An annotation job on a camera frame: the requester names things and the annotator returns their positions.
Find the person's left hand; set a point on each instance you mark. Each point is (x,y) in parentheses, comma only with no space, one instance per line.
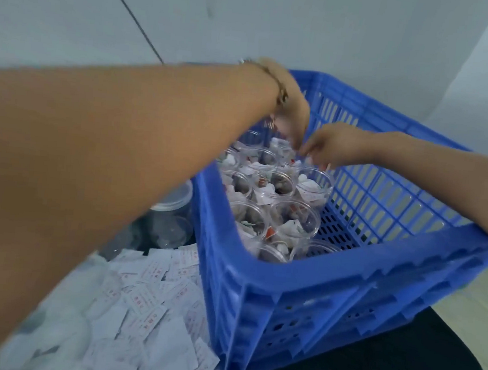
(295,106)

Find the pile of white label papers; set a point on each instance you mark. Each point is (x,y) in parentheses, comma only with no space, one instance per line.
(147,319)

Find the person's right forearm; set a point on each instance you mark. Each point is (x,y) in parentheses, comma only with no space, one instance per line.
(457,180)

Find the group of lidded jars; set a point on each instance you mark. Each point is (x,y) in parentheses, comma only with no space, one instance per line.
(169,214)

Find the person's left forearm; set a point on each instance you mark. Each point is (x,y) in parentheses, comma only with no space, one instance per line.
(73,185)

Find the blue slatted crate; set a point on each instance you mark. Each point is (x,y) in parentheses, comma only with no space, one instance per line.
(346,285)

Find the person's right hand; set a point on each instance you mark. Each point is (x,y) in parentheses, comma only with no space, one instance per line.
(341,144)

